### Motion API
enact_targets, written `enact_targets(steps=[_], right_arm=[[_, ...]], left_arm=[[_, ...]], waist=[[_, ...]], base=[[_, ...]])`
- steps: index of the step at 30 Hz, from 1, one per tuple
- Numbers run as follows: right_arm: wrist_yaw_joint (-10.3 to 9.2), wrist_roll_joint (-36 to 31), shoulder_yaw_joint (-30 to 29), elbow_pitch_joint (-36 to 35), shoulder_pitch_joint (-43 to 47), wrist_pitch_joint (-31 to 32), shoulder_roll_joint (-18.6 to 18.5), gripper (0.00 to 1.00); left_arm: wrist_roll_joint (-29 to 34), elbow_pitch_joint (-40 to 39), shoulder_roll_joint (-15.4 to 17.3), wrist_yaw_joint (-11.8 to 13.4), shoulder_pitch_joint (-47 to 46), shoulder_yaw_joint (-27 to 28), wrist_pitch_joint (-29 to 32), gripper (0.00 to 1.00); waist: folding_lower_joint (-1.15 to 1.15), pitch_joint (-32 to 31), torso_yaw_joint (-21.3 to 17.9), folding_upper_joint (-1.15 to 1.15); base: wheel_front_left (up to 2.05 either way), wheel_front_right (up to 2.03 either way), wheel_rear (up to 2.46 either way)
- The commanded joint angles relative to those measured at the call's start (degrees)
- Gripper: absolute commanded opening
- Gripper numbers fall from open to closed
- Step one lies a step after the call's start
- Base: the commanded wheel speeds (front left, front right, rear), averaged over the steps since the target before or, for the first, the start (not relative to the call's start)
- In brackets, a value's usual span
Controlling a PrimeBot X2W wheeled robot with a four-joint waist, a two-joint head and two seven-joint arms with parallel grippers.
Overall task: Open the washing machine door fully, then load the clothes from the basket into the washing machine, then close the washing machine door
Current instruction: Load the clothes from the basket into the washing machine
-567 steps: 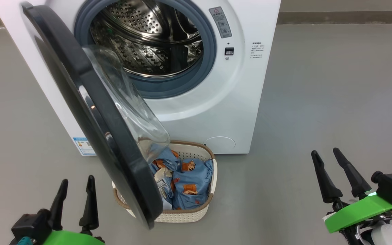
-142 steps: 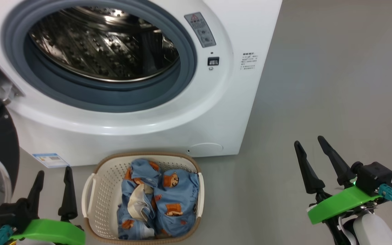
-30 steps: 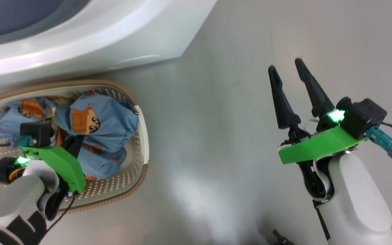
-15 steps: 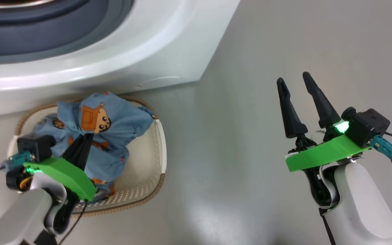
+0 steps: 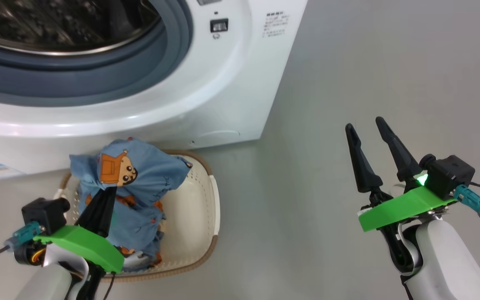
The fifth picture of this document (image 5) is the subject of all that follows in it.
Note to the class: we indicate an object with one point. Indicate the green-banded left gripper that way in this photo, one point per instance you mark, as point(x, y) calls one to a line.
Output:
point(86, 246)

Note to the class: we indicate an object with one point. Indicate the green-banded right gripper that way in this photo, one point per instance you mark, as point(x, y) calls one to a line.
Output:
point(398, 206)

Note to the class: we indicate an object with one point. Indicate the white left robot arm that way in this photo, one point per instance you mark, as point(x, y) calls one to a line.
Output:
point(48, 283)

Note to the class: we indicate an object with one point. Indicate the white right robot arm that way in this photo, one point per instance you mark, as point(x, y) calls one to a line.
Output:
point(448, 262)

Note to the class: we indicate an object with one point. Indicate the cream perforated laundry basket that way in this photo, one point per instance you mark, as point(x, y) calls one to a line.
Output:
point(190, 216)

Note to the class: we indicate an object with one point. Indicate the white front-load washing machine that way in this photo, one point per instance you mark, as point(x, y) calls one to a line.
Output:
point(223, 83)

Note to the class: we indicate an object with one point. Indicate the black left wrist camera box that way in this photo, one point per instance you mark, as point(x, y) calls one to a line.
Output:
point(42, 212)

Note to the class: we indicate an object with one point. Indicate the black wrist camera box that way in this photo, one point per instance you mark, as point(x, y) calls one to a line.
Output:
point(450, 173)
point(42, 212)

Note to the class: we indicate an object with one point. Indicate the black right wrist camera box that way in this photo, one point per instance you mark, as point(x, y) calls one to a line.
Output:
point(450, 173)

